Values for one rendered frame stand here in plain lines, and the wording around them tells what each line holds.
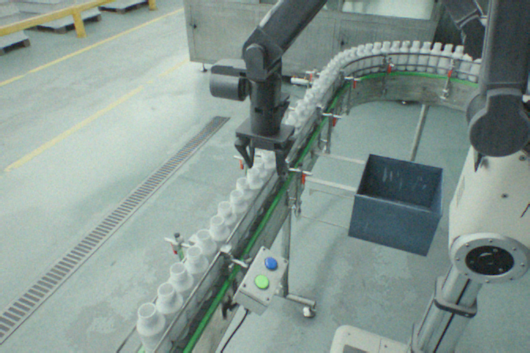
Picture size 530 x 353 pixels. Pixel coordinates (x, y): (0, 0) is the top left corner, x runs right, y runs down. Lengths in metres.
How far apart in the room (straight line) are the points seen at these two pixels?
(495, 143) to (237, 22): 4.23
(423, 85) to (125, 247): 2.14
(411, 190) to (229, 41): 3.46
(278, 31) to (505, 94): 0.33
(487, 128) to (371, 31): 3.70
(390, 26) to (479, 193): 3.45
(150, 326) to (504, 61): 0.78
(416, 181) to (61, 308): 1.99
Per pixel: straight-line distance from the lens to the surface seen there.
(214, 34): 4.88
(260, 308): 0.95
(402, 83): 2.54
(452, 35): 6.21
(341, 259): 2.51
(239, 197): 1.08
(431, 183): 1.77
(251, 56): 0.64
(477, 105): 0.65
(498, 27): 0.60
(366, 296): 2.36
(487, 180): 0.87
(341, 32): 4.33
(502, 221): 0.93
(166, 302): 0.89
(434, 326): 1.30
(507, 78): 0.62
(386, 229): 1.55
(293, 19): 0.62
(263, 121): 0.70
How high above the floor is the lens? 1.85
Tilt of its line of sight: 36 degrees down
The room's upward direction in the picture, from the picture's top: straight up
